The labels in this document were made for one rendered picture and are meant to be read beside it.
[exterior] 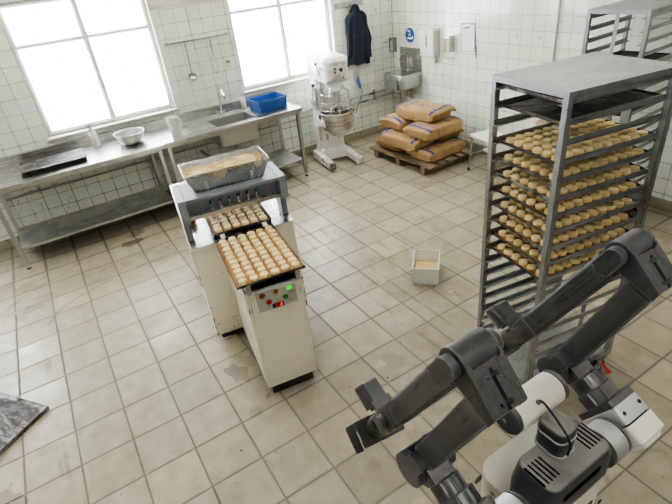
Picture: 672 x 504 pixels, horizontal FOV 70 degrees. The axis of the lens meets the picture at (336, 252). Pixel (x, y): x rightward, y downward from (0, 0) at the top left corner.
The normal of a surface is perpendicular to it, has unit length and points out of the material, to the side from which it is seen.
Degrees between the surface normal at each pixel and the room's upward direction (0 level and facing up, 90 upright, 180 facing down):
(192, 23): 90
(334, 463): 0
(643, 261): 45
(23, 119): 90
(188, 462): 0
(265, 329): 90
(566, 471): 0
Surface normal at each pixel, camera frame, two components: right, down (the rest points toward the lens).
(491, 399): 0.33, -0.29
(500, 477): -0.11, -0.85
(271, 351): 0.40, 0.44
